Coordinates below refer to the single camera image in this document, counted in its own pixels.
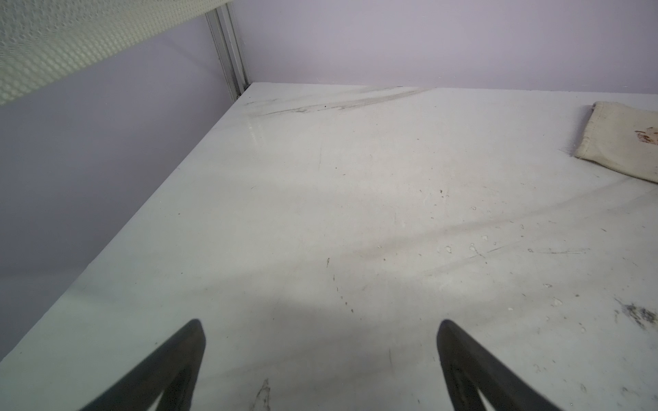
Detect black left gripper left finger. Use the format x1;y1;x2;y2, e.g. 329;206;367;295
84;319;206;410

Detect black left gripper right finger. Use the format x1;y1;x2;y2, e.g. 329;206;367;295
436;320;558;410

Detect beige dirty cloth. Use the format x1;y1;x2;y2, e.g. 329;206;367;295
574;101;657;183

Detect white mesh lower shelf basket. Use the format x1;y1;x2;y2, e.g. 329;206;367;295
1;0;223;104

